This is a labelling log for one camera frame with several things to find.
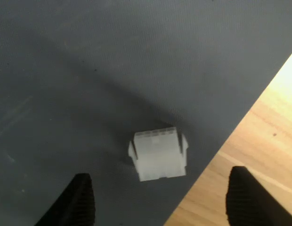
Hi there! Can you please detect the small white plastic terminal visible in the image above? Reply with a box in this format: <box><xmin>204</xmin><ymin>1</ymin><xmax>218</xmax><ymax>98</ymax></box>
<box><xmin>128</xmin><ymin>127</ymin><xmax>189</xmax><ymax>182</ymax></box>

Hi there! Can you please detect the dark grey mat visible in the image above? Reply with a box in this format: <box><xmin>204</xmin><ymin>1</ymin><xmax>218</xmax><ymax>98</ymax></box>
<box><xmin>0</xmin><ymin>0</ymin><xmax>292</xmax><ymax>226</ymax></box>

